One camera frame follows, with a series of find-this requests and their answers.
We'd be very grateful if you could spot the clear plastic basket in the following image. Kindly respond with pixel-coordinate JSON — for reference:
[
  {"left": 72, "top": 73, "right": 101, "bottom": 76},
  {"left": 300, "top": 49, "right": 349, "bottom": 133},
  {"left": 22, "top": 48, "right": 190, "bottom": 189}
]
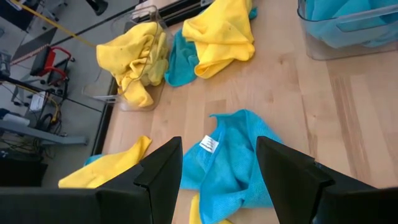
[
  {"left": 81, "top": 4, "right": 174, "bottom": 113},
  {"left": 297, "top": 0, "right": 398, "bottom": 62}
]

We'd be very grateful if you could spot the black box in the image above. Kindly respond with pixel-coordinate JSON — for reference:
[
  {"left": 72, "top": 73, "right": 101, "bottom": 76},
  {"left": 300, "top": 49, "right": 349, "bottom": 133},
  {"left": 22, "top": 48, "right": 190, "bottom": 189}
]
[{"left": 0, "top": 155, "right": 49, "bottom": 187}]

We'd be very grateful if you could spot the red and black cart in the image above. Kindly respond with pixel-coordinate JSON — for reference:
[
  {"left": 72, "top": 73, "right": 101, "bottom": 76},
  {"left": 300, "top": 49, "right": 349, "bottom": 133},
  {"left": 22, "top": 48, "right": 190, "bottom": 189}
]
[{"left": 29, "top": 45, "right": 75, "bottom": 86}]

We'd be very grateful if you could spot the yellow hanging cable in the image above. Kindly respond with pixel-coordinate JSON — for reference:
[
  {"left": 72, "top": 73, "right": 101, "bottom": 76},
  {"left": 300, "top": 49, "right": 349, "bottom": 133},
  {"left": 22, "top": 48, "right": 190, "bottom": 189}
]
[{"left": 9, "top": 0, "right": 98, "bottom": 49}]

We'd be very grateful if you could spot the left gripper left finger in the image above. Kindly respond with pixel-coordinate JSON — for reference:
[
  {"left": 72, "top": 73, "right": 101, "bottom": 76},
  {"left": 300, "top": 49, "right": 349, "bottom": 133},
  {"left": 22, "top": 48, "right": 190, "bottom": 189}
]
[{"left": 0, "top": 136, "right": 183, "bottom": 224}]

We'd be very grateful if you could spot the blue microfiber towel white label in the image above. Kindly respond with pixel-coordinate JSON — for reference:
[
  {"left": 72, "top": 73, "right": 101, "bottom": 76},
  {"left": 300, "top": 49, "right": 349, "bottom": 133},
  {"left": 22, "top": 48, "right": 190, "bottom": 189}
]
[{"left": 180, "top": 108, "right": 284, "bottom": 224}]

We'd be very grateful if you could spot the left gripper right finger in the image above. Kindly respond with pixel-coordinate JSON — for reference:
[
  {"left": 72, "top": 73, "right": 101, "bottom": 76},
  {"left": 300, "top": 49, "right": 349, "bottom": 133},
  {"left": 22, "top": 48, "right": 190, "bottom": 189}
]
[{"left": 256, "top": 136, "right": 398, "bottom": 224}]

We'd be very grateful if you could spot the grey shelf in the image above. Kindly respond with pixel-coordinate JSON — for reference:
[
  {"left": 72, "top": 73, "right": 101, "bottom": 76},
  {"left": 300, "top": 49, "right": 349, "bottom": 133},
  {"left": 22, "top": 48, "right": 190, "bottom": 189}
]
[{"left": 0, "top": 118, "right": 90, "bottom": 147}]

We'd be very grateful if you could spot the yellow microfiber towel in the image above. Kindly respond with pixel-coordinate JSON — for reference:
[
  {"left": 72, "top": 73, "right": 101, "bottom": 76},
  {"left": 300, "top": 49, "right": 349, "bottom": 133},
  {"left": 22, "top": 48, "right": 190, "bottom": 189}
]
[
  {"left": 188, "top": 192, "right": 234, "bottom": 224},
  {"left": 58, "top": 135, "right": 153, "bottom": 190},
  {"left": 141, "top": 30, "right": 171, "bottom": 87},
  {"left": 182, "top": 0, "right": 256, "bottom": 80},
  {"left": 95, "top": 21, "right": 164, "bottom": 109}
]

